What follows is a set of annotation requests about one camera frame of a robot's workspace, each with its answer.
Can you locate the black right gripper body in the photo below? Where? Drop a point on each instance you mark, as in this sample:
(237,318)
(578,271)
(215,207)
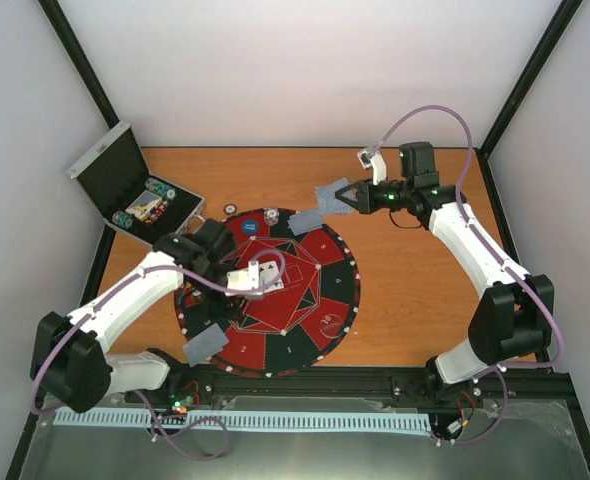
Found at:
(371,204)

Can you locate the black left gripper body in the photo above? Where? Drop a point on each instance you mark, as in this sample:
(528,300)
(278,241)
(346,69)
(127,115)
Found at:
(216,308)

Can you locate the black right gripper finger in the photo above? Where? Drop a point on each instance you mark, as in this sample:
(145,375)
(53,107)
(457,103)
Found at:
(345,205)
(356,190)

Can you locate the blue playing card deck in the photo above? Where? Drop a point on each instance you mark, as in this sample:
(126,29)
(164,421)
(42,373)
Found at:
(325,196)

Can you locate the dealt card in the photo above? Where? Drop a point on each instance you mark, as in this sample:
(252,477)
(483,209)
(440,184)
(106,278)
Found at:
(204,345)
(305,221)

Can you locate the blue orange ten chip stack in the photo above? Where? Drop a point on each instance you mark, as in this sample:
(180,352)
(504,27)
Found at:
(271,216)

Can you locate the blue small blind button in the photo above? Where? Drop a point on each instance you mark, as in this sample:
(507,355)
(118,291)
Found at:
(250,227)

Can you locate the single hundred chip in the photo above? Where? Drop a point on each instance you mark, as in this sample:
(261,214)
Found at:
(230,209)

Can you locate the clear dealer button disc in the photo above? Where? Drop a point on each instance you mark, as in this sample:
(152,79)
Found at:
(331,326)

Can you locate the clubs face-up card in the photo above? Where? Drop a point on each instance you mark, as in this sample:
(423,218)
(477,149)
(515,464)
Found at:
(270,278)

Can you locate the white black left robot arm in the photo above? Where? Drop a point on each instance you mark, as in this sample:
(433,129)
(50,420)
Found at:
(71,358)

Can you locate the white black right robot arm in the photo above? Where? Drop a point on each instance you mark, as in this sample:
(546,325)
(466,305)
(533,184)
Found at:
(513,318)

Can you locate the round red black poker mat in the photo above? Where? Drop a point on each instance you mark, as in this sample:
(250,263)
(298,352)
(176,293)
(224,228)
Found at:
(279,334)

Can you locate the red dice row in case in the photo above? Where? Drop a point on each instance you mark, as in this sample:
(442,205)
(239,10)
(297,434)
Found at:
(156,214)

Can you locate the card box in case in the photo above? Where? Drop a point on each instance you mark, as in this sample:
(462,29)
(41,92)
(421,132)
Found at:
(143,206)

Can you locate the poker chip row in case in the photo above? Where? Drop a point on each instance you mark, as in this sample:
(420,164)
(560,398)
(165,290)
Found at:
(161,189)

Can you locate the aluminium poker chip case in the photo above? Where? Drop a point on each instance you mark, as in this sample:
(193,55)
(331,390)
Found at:
(113,173)

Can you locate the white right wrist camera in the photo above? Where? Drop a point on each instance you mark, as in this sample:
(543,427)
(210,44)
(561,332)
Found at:
(371,159)

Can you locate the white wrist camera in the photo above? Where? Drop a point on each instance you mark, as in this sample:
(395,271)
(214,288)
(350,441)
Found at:
(371,159)
(245,282)

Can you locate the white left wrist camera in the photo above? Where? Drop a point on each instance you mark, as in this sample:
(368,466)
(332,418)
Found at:
(245,282)

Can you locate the light blue slotted cable duct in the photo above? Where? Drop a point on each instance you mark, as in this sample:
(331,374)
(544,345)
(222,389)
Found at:
(254,421)

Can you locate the black frame rail front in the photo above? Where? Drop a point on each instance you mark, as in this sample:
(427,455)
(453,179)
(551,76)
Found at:
(400,387)

